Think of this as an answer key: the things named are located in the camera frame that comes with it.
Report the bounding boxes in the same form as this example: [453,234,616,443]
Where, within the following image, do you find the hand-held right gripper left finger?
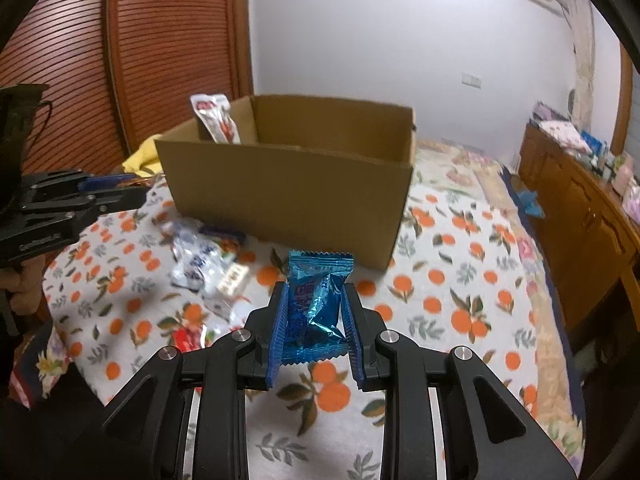
[102,282,291,480]

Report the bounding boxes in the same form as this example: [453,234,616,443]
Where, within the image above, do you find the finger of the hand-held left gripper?
[30,186,147,233]
[30,170,138,196]

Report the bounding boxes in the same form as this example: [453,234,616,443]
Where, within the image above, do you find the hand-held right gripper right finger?
[341,282,576,480]

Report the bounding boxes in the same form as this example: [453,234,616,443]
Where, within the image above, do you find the blue candy packet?
[280,250,354,365]

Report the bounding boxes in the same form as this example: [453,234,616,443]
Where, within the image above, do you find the small white printed packet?
[217,262,251,298]

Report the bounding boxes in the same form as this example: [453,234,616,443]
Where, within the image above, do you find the red white snack packet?
[172,322,213,353]

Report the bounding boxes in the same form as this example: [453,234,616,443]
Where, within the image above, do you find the white black-print packet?
[170,222,223,291]

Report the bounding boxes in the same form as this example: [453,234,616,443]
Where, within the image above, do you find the dark blue packet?
[200,226,247,246]

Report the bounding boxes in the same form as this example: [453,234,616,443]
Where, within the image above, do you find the large white red-label packet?
[190,93,242,145]

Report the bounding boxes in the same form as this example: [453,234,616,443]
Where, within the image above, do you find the brown cardboard box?
[154,94,417,271]

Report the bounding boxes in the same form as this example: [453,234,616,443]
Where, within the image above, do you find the person's left hand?
[0,260,51,323]

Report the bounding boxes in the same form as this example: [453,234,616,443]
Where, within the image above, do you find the yellow plush toy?
[122,137,163,176]

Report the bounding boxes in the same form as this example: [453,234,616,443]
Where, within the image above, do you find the orange print bed sheet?
[42,170,551,480]

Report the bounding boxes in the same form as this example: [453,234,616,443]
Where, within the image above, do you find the wooden louvered wardrobe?
[0,0,253,176]

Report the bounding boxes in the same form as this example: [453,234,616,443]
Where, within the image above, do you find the red floral cloth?
[7,317,76,408]

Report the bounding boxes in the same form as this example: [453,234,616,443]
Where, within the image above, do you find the floral quilt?
[415,137,521,211]

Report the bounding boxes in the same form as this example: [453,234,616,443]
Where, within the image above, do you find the small blue object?
[512,189,543,218]

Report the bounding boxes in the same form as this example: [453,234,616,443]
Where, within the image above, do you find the person's dark clothing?
[0,360,131,480]

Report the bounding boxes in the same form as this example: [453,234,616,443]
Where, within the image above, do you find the wooden cabinet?
[517,122,640,331]

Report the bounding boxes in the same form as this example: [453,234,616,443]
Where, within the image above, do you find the folded floral cloth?
[542,120,593,153]

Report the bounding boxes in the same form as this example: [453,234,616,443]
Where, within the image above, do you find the purple storage box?
[532,101,568,123]

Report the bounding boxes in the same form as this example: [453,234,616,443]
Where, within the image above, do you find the blue box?
[580,130,608,158]

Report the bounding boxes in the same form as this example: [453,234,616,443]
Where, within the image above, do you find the pink tissue pack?
[622,180,640,221]

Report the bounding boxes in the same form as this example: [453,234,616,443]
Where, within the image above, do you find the floral curtain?
[555,0,596,121]

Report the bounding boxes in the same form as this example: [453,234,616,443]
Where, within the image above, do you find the wooden window frame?
[612,45,635,151]

